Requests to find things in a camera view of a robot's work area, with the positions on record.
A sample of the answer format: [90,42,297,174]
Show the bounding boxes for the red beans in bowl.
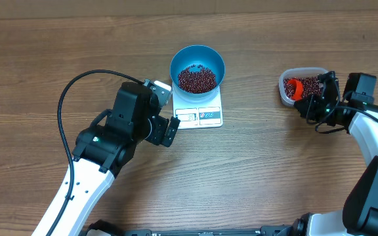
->
[178,64,217,94]

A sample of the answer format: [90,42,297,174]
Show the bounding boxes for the red adzuki beans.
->
[283,77,322,99]

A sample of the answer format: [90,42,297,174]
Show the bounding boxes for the white digital kitchen scale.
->
[173,84,224,130]

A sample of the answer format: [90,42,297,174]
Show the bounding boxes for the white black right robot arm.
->
[291,71,378,235]

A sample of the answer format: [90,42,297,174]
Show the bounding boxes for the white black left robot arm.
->
[33,81,180,235]

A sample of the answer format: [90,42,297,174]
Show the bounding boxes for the teal blue bowl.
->
[169,45,226,97]

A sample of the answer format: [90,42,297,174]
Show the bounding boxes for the clear plastic container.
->
[278,67,328,107]

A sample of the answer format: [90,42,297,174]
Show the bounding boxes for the orange measuring scoop blue handle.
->
[287,79,304,101]

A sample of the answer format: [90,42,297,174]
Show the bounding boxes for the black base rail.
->
[80,212,311,236]

